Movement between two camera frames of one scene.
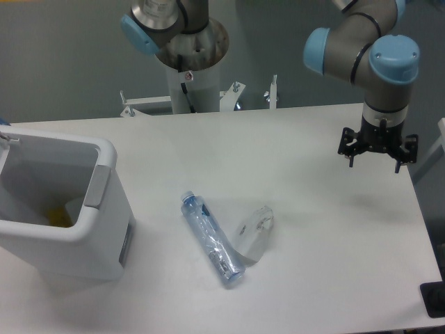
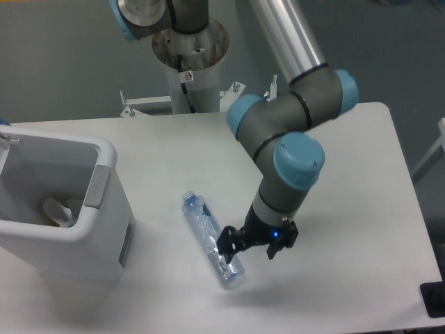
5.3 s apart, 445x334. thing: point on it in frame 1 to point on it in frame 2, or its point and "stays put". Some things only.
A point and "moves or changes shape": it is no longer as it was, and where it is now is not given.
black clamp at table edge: x=433 y=296 stays put
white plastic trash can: x=62 y=210 stays put
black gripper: x=380 y=138 to x=231 y=241
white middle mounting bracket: x=227 y=98 stays put
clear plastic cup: x=254 y=234 moves or changes shape
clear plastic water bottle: x=213 y=239 stays put
